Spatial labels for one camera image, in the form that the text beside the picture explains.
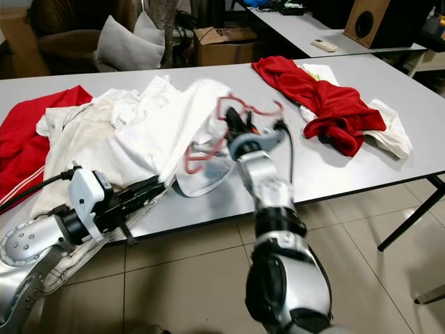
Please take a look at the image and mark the crumpled white garment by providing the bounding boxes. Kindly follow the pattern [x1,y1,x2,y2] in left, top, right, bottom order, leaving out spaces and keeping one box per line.
[299,63,413,160]

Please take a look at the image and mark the crumpled red garment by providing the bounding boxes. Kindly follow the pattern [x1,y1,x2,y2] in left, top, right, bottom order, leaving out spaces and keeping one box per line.
[252,56,387,157]

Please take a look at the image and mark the grey pillow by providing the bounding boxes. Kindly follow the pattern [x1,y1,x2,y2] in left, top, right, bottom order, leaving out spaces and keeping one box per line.
[96,13,165,72]

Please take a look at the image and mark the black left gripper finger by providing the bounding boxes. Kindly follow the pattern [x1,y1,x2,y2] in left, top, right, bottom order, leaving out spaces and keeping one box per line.
[122,173,169,197]
[127,188,166,215]

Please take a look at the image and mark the open brown cardboard box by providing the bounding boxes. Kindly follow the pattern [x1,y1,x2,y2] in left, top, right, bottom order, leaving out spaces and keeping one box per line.
[193,26,258,67]

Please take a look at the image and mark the thin dark red hanger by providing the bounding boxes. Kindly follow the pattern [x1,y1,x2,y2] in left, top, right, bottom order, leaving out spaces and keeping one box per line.
[184,94,284,175]

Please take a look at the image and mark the patterned grey curtain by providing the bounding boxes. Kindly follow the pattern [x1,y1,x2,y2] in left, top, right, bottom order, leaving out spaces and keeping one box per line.
[143,0,178,70]

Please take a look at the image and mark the red garment with white stripe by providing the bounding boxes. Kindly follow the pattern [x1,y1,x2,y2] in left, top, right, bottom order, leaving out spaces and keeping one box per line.
[0,85,92,209]

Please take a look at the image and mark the wooden black speaker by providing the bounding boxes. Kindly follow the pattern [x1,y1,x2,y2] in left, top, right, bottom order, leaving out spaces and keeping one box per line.
[344,0,425,49]

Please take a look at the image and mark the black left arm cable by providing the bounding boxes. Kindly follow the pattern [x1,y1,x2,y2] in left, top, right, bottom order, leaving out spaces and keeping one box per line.
[0,166,81,213]

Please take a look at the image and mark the brown leather armchair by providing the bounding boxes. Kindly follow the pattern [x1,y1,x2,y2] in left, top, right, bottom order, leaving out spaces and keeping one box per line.
[35,0,140,76]

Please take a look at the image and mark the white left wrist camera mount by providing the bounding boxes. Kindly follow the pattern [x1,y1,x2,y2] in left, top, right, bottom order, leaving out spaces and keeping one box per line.
[68,167,112,242]

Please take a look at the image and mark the black table leg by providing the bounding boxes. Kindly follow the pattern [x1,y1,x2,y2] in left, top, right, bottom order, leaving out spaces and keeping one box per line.
[378,174,445,253]

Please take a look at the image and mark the white remote control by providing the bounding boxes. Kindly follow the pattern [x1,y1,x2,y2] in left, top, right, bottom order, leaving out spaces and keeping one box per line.
[311,38,339,54]

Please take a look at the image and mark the white shirt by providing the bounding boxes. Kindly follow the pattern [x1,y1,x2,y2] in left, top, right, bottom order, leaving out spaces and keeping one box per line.
[104,75,234,198]

